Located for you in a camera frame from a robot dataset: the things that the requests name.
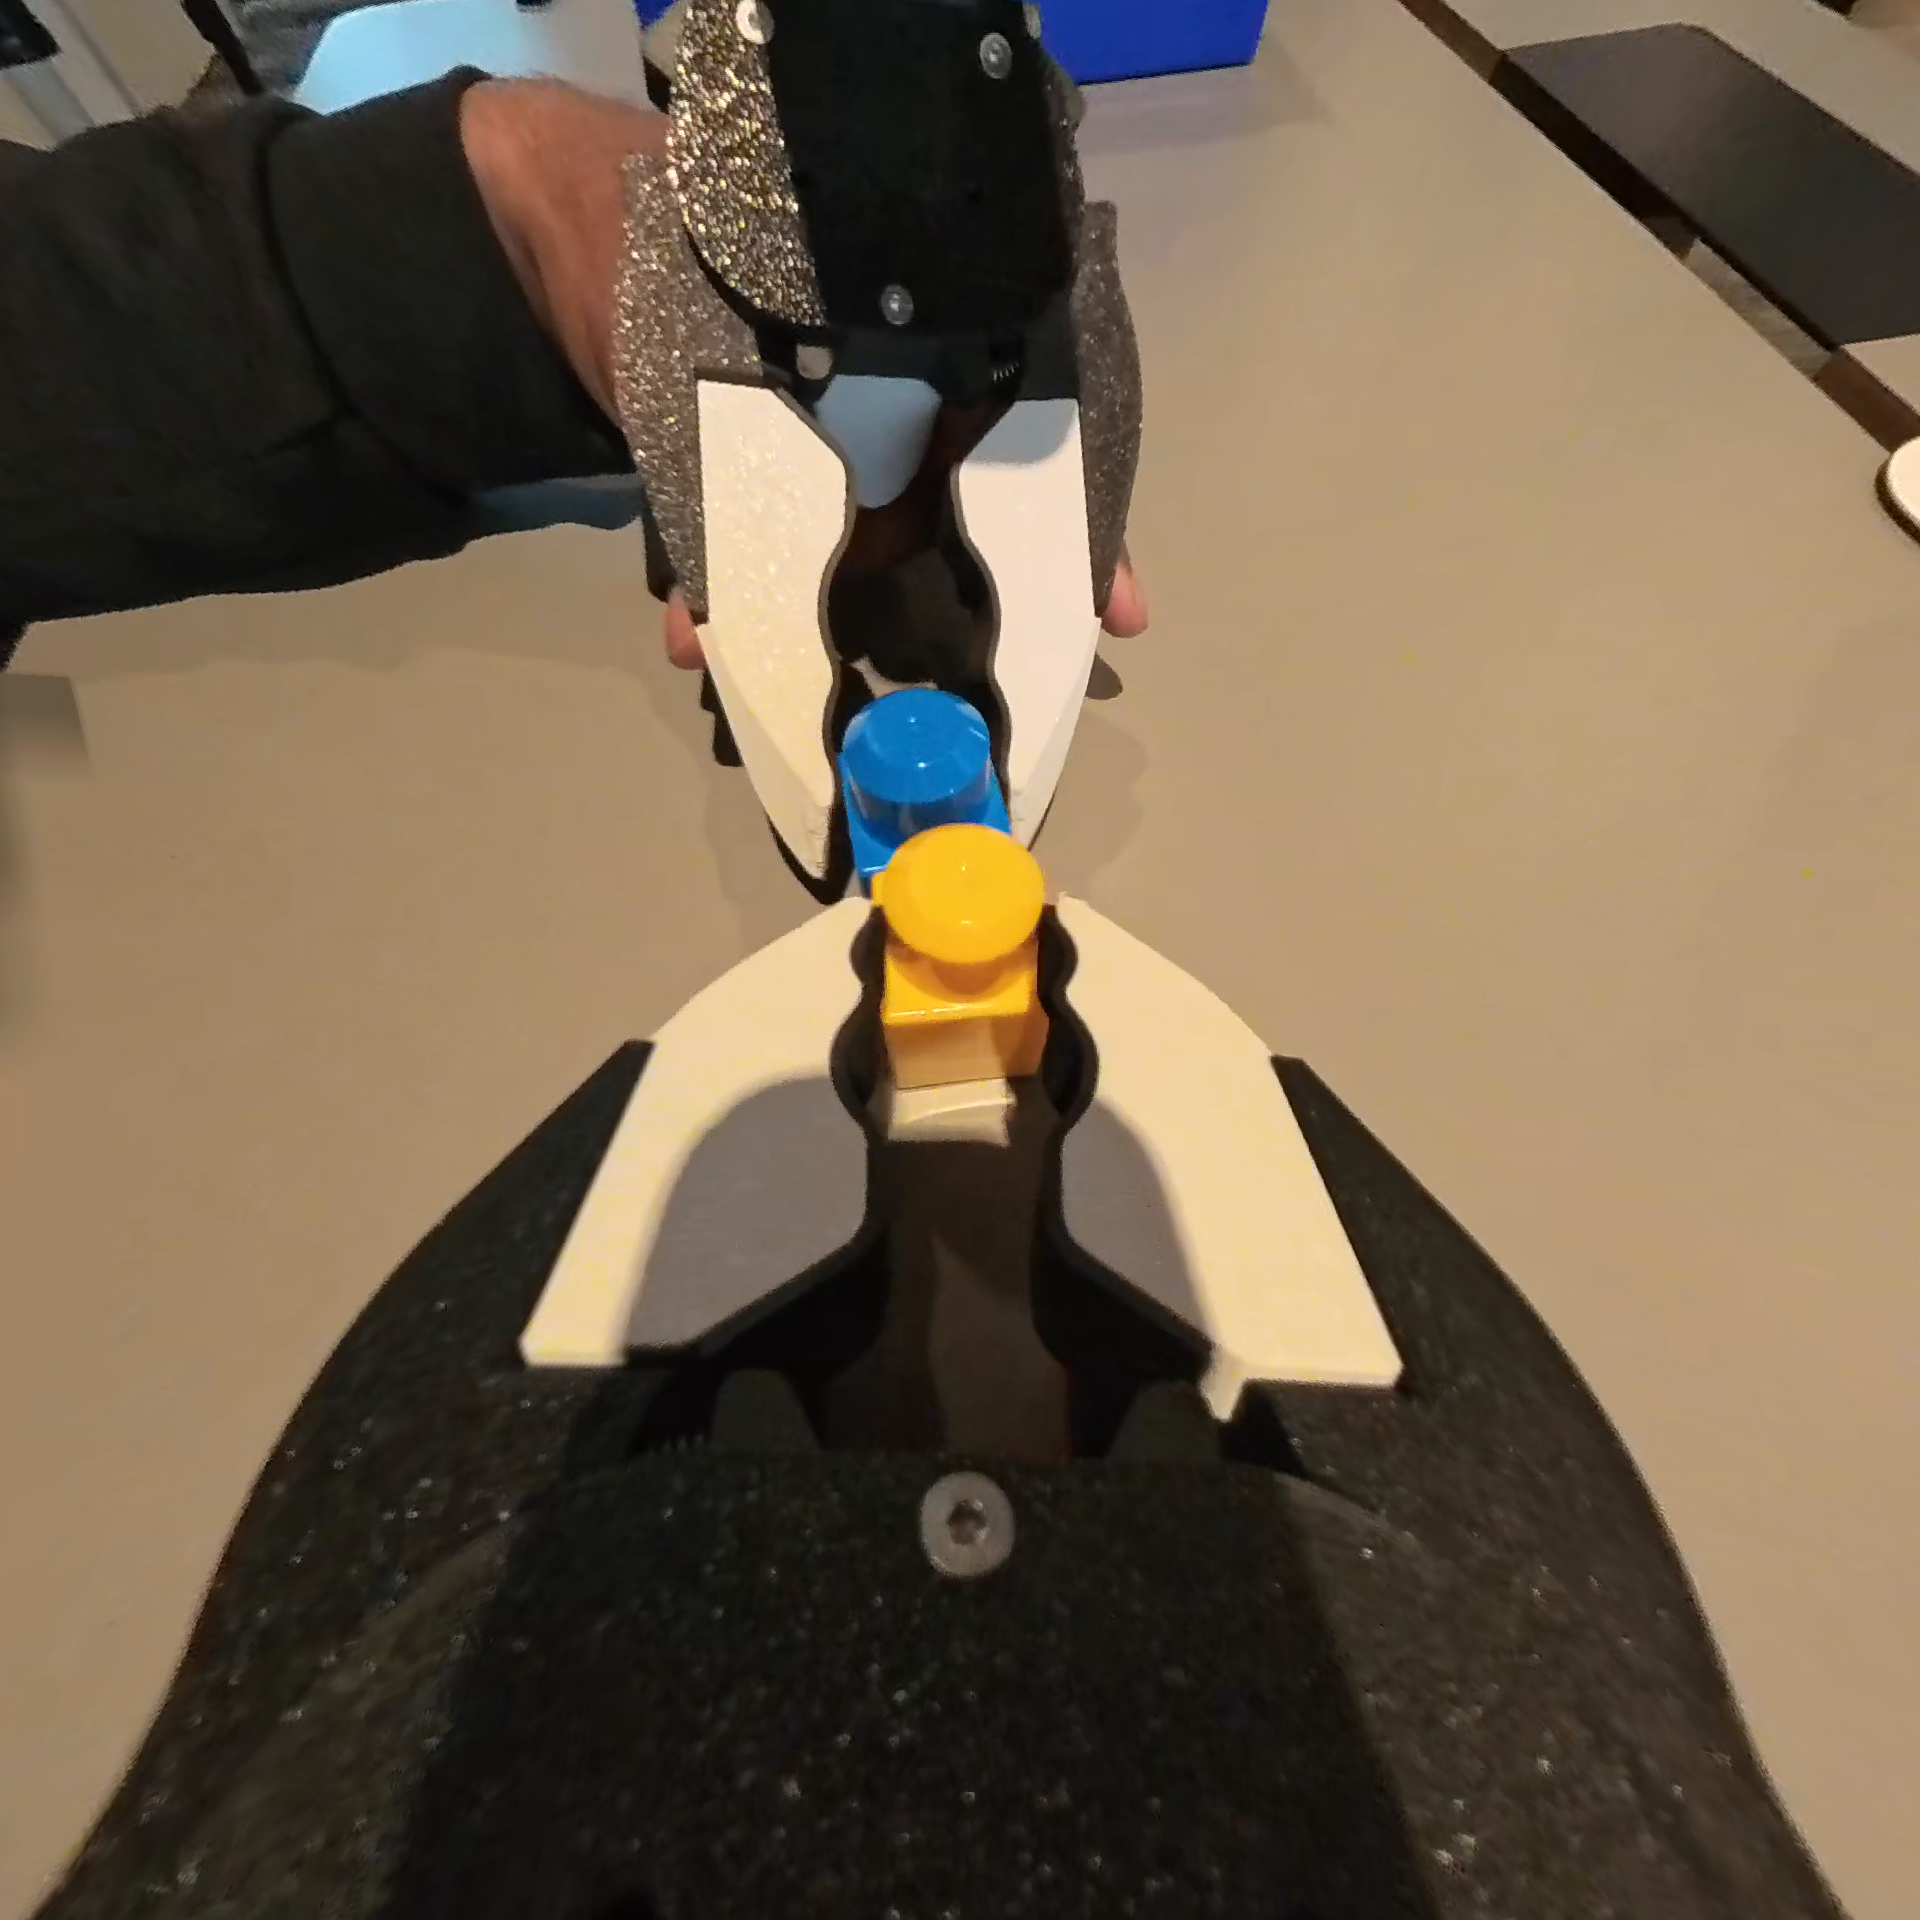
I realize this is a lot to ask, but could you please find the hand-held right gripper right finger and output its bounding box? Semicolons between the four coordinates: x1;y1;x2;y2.
1047;891;1409;1422

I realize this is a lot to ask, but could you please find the blue one-stud block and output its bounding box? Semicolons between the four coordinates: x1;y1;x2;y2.
837;689;1010;880

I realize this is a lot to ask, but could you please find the black table pad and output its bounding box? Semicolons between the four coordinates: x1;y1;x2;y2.
1501;24;1920;351

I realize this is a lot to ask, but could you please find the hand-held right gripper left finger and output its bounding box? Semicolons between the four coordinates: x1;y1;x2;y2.
518;896;889;1369

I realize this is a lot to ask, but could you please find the yellow one-stud block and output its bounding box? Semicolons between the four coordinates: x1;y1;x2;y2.
872;824;1047;1082

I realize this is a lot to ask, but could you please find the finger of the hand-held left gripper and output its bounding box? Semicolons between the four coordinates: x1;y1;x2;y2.
952;394;1110;849
693;376;865;904

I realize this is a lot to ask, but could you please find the person's left hand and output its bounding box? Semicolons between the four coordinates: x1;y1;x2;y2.
457;75;1153;672

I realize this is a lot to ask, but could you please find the person's left forearm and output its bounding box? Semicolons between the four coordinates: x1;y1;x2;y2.
0;66;634;633

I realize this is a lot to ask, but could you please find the blue plastic bin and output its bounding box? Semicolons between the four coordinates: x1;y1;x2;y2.
1035;0;1269;87

